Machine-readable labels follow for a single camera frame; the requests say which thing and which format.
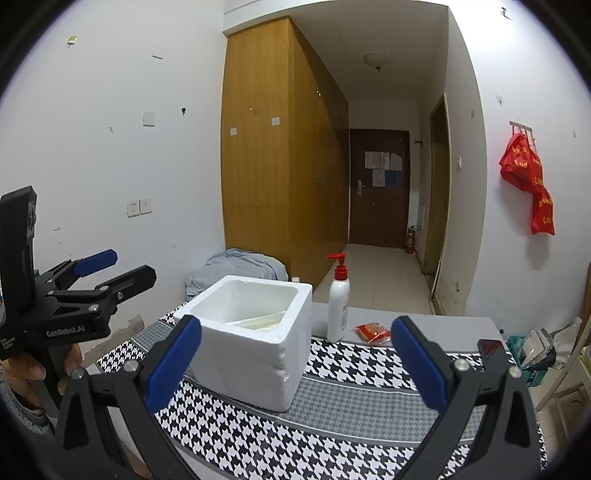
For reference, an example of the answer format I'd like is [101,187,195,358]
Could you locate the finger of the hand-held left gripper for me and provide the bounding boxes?
[46,264,158,308]
[34,249,118,289]

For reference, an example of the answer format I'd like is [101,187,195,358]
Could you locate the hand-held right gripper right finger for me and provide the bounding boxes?
[390,315,543,480]

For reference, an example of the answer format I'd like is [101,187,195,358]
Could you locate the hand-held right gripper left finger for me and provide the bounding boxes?
[54,315,204,480]

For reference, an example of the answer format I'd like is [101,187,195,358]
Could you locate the white foam box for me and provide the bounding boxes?
[173,275,314,412]

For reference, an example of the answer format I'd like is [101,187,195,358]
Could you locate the person's left forearm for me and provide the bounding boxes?
[0,369,56,435]

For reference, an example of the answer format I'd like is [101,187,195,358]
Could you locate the person's left hand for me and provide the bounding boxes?
[0,345,86,394]

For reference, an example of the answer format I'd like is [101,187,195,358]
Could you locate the houndstooth blanket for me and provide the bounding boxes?
[95,309,550,480]

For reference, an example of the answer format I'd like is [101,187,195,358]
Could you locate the red snack packet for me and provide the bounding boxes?
[355,322,393,347]

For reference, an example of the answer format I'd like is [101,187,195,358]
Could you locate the white pump bottle red cap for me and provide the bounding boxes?
[326,253,352,343]

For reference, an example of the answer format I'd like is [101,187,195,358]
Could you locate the grey-blue crumpled cloth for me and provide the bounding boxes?
[185,248,287,301]

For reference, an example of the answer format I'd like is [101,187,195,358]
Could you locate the cluttered plastic bag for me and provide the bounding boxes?
[508,318,583,384]

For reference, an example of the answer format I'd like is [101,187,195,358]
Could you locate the dark brown entrance door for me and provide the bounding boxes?
[348,128,411,250]

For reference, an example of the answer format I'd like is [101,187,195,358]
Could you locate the wooden side door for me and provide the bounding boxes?
[424,93,451,278]

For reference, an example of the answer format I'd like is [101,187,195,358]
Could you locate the wooden wardrobe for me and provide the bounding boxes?
[221,16,350,289]

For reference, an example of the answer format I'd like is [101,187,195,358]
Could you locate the red plastic bag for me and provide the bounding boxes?
[529,185,556,236]
[499,131,543,190]

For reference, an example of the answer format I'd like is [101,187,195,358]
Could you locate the paper notices on door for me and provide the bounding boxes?
[365,150,402,188]

